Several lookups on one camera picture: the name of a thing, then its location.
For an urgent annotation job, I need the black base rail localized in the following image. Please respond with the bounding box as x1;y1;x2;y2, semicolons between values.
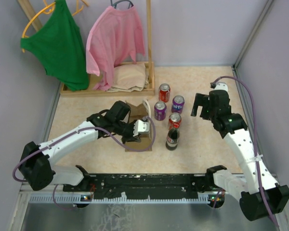
63;173;219;200

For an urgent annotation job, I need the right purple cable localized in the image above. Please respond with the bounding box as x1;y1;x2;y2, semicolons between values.
210;76;280;228

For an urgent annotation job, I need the cream folded cloth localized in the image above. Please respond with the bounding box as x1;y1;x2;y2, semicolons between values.
107;63;149;92

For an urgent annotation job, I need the red cola can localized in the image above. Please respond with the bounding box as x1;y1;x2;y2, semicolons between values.
158;83;171;103
168;113;182;130

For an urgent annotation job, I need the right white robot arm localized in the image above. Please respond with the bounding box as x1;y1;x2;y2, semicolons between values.
191;90;289;221

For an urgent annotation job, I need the yellow clothes hanger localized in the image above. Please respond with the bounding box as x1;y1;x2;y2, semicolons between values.
21;0;90;57

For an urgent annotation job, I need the pink t-shirt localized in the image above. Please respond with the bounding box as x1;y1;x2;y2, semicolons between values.
86;6;145;91

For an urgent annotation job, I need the brown burlap canvas bag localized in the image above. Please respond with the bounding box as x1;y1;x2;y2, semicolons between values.
124;99;153;153

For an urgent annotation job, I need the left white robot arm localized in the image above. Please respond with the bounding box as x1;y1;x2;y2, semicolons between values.
15;101;150;191

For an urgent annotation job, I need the white toothed cable strip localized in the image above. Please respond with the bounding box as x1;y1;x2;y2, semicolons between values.
28;193;226;205

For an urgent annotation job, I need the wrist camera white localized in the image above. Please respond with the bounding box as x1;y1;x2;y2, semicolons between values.
133;120;150;137
210;81;228;92

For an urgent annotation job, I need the purple soda can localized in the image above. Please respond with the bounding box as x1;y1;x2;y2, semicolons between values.
171;95;185;114
154;101;167;121

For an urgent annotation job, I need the purple soda can left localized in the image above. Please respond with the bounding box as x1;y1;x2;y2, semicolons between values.
154;101;167;121

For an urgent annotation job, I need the wooden clothes rack frame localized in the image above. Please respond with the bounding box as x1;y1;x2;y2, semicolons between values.
18;0;155;97

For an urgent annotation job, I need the red cola can front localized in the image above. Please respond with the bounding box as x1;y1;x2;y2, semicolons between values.
168;113;182;130

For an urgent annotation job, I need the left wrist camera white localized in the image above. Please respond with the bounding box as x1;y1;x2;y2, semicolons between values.
133;120;150;137

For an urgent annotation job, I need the grey clothes hanger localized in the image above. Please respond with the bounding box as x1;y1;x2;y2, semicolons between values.
110;0;134;10

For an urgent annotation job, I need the purple soda can right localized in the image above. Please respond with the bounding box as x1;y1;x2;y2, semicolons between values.
171;95;185;114

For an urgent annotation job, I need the green tank top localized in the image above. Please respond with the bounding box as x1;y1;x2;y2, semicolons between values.
20;0;90;91

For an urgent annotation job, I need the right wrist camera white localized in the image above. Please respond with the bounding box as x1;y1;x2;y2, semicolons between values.
210;81;228;92

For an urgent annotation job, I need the dark cola bottle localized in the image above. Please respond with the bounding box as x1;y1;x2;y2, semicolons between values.
165;128;180;151

